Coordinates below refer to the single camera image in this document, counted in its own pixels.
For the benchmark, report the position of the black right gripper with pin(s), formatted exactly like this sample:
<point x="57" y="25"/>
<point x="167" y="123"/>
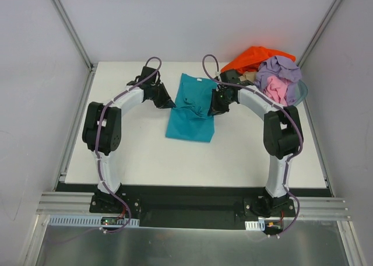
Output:
<point x="221" y="98"/>

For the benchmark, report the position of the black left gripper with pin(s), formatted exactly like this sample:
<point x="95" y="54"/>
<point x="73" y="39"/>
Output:
<point x="159" y="94"/>

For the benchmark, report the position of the teal t shirt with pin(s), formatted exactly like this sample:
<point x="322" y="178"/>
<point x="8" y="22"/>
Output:
<point x="189" y="120"/>

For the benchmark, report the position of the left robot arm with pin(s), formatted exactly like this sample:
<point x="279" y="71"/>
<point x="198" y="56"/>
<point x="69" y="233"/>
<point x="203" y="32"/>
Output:
<point x="102" y="134"/>

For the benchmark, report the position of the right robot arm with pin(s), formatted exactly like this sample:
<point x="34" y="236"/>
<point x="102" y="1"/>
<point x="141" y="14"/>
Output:
<point x="282" y="134"/>

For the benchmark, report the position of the beige t shirt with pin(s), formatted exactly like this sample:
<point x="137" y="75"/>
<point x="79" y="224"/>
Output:
<point x="248" y="76"/>

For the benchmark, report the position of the orange t shirt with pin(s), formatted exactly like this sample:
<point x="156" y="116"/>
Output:
<point x="250" y="59"/>

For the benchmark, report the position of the pink t shirt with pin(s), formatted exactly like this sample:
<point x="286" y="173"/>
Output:
<point x="278" y="89"/>

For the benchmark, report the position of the lilac t shirt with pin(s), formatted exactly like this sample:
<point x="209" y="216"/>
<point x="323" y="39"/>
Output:
<point x="279" y="66"/>

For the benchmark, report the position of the grey-blue plastic basket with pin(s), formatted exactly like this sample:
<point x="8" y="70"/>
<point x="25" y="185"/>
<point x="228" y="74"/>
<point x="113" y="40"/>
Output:
<point x="301" y="92"/>

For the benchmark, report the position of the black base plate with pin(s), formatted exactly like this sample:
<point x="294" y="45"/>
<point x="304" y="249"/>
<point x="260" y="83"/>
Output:
<point x="225" y="208"/>

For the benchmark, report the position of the right white cable duct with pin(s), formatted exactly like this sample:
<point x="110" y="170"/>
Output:
<point x="255" y="225"/>

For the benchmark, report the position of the white cable duct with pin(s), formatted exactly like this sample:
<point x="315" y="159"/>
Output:
<point x="255" y="225"/>
<point x="92" y="221"/>

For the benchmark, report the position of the left aluminium frame post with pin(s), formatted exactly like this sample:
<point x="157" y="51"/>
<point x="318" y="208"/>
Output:
<point x="70" y="29"/>

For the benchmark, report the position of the aluminium frame post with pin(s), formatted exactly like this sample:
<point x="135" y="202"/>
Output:
<point x="335" y="5"/>
<point x="70" y="29"/>

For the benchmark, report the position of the left white cable duct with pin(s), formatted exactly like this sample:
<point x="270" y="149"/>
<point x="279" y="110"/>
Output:
<point x="92" y="221"/>

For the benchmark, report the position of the right aluminium frame post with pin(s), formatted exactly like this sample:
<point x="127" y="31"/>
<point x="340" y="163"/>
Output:
<point x="335" y="5"/>

